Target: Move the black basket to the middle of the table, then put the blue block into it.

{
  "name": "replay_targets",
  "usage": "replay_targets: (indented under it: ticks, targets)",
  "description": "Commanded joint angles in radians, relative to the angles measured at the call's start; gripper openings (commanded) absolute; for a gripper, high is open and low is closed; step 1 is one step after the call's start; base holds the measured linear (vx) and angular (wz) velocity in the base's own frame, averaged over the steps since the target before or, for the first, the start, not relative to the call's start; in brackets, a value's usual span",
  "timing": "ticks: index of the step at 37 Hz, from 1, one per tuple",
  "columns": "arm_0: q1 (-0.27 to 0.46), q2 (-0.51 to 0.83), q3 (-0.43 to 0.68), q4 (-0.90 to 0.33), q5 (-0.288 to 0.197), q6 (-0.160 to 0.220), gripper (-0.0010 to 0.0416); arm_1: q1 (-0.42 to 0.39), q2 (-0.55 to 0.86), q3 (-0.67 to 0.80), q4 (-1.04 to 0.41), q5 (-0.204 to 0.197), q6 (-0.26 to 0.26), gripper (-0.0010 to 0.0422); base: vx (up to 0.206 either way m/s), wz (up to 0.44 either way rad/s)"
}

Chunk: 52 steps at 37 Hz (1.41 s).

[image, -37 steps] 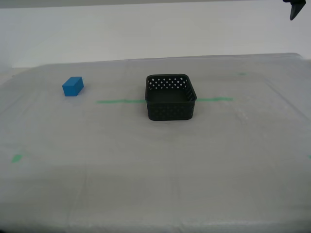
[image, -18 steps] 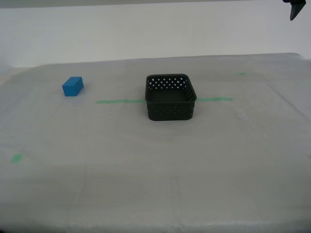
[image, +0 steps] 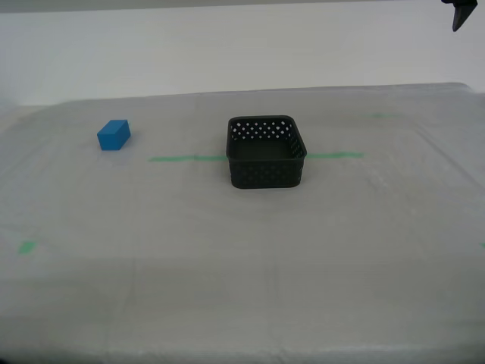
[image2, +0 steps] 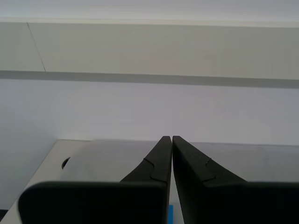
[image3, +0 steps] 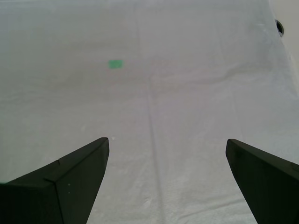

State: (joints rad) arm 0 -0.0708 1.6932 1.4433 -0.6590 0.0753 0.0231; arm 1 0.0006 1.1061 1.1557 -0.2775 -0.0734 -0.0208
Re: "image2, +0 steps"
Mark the blue rectangular block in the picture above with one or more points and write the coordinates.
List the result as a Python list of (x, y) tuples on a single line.
[(171, 215)]

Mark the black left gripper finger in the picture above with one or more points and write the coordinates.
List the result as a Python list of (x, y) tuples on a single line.
[(105, 203), (233, 205)]

